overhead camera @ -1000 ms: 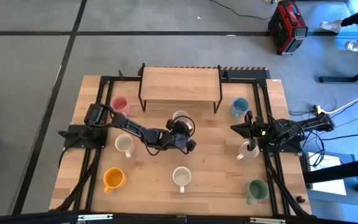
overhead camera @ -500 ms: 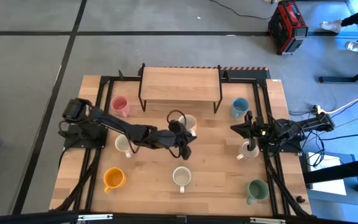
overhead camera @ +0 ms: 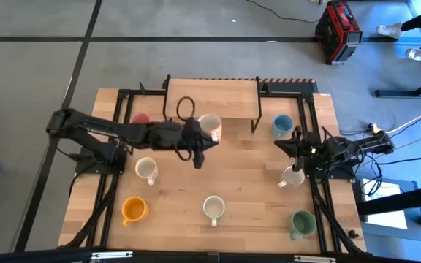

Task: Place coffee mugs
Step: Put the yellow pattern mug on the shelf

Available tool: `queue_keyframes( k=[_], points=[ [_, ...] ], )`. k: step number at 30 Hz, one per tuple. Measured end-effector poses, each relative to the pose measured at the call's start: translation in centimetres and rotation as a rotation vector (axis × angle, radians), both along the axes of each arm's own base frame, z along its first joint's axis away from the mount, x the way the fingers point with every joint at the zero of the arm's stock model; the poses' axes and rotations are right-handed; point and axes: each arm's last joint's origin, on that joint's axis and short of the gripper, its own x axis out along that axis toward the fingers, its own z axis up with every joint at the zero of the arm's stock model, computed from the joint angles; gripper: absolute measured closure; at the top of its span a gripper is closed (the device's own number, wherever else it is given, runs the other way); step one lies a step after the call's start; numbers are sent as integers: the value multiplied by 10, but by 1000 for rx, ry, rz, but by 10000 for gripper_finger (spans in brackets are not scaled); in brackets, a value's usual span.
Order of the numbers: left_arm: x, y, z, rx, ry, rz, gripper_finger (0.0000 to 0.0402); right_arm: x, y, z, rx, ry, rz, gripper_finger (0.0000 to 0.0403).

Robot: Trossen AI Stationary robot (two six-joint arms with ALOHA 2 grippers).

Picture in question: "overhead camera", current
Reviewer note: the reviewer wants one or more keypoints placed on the wooden shelf with black legs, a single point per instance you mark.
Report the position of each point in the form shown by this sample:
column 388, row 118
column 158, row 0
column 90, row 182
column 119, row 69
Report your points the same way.
column 214, row 96

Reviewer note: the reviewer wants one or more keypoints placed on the yellow white power plug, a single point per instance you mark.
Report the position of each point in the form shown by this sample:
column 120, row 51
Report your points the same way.
column 374, row 128

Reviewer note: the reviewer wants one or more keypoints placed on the black desk foot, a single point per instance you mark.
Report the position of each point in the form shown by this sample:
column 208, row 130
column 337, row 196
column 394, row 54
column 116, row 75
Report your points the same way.
column 397, row 93

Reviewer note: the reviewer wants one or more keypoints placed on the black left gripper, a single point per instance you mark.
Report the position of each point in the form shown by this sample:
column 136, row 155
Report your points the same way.
column 166, row 137

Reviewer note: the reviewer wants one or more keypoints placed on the orange patterned white mug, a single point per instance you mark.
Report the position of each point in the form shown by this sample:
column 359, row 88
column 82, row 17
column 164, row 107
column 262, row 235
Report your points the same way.
column 291, row 179

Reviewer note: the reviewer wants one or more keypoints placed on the light blue faceted mug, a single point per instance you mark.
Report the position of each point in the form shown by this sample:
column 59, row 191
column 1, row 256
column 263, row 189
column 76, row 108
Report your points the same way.
column 282, row 124

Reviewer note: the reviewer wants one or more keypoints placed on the red black power station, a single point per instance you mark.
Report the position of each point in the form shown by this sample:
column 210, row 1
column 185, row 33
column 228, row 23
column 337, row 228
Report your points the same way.
column 338, row 33

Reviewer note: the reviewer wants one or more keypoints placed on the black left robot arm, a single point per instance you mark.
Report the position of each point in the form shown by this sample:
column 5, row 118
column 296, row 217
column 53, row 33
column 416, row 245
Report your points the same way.
column 86, row 126

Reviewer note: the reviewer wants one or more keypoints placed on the plain green mug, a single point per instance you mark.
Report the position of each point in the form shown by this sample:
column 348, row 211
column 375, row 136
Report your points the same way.
column 303, row 223

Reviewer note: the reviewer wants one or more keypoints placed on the plain pink mug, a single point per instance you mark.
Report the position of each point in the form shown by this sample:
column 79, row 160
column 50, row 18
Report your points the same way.
column 140, row 117

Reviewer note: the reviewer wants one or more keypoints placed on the plain yellow mug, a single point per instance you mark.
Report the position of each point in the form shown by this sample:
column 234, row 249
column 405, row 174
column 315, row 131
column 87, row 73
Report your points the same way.
column 134, row 209

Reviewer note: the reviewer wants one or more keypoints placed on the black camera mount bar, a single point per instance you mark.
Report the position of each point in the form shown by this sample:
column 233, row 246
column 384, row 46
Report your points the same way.
column 31, row 255

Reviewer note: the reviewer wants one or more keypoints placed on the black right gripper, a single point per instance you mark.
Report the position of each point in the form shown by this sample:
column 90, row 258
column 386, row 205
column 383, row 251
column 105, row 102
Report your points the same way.
column 305, row 148

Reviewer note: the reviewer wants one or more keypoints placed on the silver metal bracket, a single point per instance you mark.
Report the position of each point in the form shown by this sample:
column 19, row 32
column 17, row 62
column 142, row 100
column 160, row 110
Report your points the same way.
column 112, row 254
column 314, row 259

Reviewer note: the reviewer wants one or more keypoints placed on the blue patterned white mug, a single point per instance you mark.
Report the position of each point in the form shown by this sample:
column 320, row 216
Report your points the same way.
column 213, row 206

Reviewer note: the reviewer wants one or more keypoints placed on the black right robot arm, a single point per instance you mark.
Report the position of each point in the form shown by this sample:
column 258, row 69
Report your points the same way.
column 364, row 143

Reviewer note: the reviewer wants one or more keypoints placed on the black table beam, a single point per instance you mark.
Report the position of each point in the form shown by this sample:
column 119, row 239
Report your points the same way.
column 400, row 200

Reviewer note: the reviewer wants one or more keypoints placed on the red floral patterned mug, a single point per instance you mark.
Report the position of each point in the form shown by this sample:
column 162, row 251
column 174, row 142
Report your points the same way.
column 145, row 167

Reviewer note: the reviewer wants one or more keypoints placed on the black aluminium table frame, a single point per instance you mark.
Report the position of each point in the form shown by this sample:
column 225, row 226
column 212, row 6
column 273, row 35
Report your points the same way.
column 144, row 91

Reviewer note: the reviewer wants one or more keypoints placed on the small black knob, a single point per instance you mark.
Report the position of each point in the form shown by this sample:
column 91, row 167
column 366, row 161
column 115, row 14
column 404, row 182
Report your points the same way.
column 353, row 234

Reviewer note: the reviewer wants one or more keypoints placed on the yellow patterned white mug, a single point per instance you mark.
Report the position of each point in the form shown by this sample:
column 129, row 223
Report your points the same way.
column 210, row 122

